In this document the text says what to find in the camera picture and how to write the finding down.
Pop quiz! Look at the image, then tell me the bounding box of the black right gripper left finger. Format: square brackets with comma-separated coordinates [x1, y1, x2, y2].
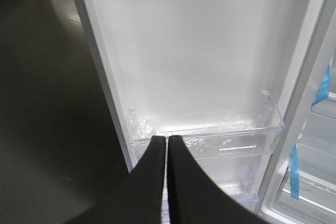
[67, 136, 166, 223]

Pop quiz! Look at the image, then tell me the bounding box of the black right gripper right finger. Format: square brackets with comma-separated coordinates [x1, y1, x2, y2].
[167, 135, 265, 223]

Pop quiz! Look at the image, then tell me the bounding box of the open fridge door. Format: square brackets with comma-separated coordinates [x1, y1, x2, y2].
[74, 0, 323, 215]

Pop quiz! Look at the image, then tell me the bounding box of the clear lower door bin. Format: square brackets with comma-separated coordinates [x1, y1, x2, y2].
[161, 166, 260, 224]

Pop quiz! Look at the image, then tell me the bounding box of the clear door bin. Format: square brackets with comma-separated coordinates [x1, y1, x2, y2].
[161, 166, 260, 224]
[127, 91, 285, 161]

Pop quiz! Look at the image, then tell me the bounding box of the clear upper door bin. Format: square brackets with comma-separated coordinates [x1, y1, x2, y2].
[127, 91, 285, 161]

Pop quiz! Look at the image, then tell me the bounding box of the blue tape strip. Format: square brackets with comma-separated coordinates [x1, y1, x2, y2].
[311, 64, 331, 106]
[290, 144, 300, 200]

